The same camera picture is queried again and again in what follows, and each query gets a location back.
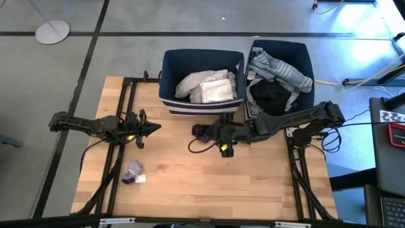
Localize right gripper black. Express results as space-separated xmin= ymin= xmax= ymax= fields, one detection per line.
xmin=202 ymin=111 xmax=256 ymax=158

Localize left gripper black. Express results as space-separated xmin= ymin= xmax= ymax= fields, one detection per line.
xmin=119 ymin=108 xmax=162 ymax=150

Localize white towel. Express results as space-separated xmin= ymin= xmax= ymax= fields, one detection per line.
xmin=200 ymin=78 xmax=235 ymax=104

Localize grey purple sock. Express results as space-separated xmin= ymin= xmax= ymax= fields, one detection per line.
xmin=121 ymin=160 xmax=143 ymax=186

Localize blue plaid shirt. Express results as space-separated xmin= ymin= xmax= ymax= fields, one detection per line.
xmin=246 ymin=69 xmax=265 ymax=117

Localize pale white shirt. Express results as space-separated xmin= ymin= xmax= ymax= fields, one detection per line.
xmin=174 ymin=68 xmax=237 ymax=104

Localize black strappy garment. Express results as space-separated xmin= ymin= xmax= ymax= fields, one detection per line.
xmin=249 ymin=79 xmax=294 ymax=117

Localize grey striped shirt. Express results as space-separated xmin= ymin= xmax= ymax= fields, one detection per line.
xmin=247 ymin=46 xmax=314 ymax=94

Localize navy white striped fabric bin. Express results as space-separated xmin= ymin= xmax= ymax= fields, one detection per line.
xmin=243 ymin=38 xmax=316 ymax=122
xmin=158 ymin=48 xmax=247 ymax=117

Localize round white floor base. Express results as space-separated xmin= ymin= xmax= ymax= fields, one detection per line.
xmin=27 ymin=0 xmax=71 ymax=46

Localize grey floor foot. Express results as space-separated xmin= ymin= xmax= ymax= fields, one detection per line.
xmin=0 ymin=134 xmax=25 ymax=148

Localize dark grey desk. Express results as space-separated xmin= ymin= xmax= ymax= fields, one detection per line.
xmin=368 ymin=96 xmax=405 ymax=198

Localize black white marker sheet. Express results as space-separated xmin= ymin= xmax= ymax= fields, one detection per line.
xmin=378 ymin=109 xmax=405 ymax=126

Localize red black device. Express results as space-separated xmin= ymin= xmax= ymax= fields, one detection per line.
xmin=386 ymin=122 xmax=405 ymax=149

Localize black pole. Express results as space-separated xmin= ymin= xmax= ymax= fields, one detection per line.
xmin=383 ymin=91 xmax=405 ymax=111

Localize dark keyboard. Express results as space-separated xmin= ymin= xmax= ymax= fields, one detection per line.
xmin=363 ymin=184 xmax=405 ymax=228

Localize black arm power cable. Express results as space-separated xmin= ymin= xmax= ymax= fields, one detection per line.
xmin=78 ymin=139 xmax=107 ymax=174

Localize silver metal bracket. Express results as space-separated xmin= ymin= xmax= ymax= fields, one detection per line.
xmin=274 ymin=221 xmax=313 ymax=228
xmin=99 ymin=217 xmax=136 ymax=226

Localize long yellow floor cable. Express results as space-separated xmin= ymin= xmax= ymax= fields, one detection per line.
xmin=314 ymin=63 xmax=405 ymax=87

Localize black frame crossbar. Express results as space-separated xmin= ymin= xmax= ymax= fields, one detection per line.
xmin=0 ymin=213 xmax=380 ymax=228

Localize black coiled arm cable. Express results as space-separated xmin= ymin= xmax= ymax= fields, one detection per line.
xmin=320 ymin=126 xmax=343 ymax=154

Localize black desk leg frame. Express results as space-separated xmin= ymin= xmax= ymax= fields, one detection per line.
xmin=340 ymin=31 xmax=405 ymax=88

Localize short yellow floor cable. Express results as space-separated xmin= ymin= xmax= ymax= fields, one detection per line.
xmin=312 ymin=0 xmax=346 ymax=15

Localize white floor cable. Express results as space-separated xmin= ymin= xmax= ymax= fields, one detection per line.
xmin=328 ymin=52 xmax=405 ymax=101

